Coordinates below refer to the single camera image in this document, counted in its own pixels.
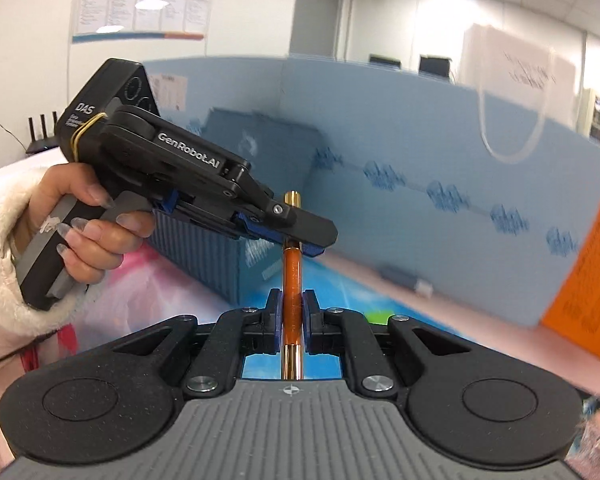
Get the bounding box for white paper bag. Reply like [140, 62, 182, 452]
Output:
[461, 21, 589, 164]

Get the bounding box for grey door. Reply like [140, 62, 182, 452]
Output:
[289, 0, 357, 59]

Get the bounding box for large blue carton with label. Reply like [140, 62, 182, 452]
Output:
[141, 56, 288, 123]

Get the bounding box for blue plastic storage box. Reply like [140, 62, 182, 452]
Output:
[147, 106, 331, 307]

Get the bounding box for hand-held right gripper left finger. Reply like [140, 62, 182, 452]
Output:
[112, 287, 284, 399]

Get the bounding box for white shipping label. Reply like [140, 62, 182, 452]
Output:
[149, 72, 189, 112]

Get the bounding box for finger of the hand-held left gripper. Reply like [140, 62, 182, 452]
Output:
[252, 186, 339, 257]
[234, 211, 282, 244]

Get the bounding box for black router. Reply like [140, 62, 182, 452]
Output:
[24, 113, 62, 157]

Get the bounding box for printed desk mat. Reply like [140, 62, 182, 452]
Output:
[72, 246, 548, 382]

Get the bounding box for orange pen with gold ends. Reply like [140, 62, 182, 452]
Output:
[280, 190, 304, 381]

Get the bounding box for black cable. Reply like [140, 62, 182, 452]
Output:
[0, 72, 37, 147]

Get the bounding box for person's left forearm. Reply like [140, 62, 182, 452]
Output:
[0, 166, 81, 463]

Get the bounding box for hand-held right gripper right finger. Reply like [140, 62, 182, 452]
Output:
[301, 287, 473, 402]

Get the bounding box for large blue printed carton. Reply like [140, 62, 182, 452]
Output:
[279, 56, 600, 327]

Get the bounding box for person's left hand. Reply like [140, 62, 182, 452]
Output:
[11, 162, 157, 282]

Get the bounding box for orange box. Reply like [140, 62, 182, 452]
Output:
[539, 150, 600, 367]

